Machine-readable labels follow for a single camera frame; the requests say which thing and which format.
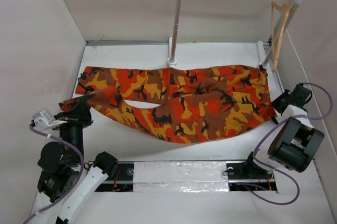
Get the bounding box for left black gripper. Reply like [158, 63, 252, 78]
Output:
[51, 97, 94, 163]

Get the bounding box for orange camouflage trousers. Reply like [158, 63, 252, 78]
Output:
[60, 65, 276, 144]

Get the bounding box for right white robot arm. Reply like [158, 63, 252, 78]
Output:
[267, 83, 324, 173]

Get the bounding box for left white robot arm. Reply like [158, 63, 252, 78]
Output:
[30, 94, 118, 223]

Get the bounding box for wooden clothes hanger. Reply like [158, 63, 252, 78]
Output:
[270, 1, 291, 73]

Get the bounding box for white and silver clothes rack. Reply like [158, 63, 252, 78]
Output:
[165, 0, 310, 70]

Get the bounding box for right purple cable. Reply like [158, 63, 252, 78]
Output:
[242, 83, 334, 206]

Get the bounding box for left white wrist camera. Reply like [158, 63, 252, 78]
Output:
[32, 109, 66, 131]

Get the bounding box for black base rail with foil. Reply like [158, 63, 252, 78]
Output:
[96, 160, 277, 193]

